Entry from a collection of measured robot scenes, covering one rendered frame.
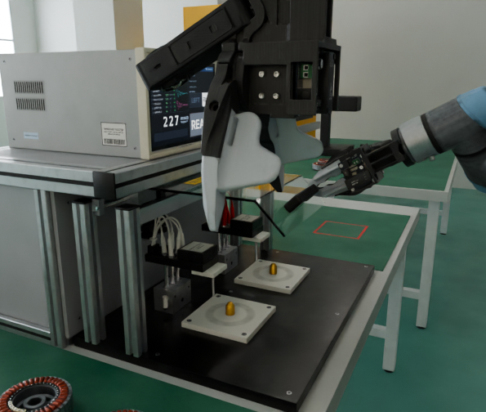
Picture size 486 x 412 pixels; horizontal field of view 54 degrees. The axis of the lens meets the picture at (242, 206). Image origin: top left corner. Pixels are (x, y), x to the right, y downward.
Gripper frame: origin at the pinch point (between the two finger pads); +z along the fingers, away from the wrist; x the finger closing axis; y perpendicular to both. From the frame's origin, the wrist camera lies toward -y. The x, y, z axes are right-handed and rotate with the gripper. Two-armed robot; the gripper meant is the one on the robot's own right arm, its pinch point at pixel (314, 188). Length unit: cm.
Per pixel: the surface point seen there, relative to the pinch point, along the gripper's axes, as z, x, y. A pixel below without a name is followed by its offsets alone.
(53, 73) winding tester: 32, -45, 17
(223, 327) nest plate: 24.8, 16.6, 14.9
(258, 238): 23.9, 5.9, -12.3
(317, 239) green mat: 28, 19, -54
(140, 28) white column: 218, -206, -326
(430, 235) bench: 16, 53, -152
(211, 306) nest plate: 30.4, 13.4, 8.1
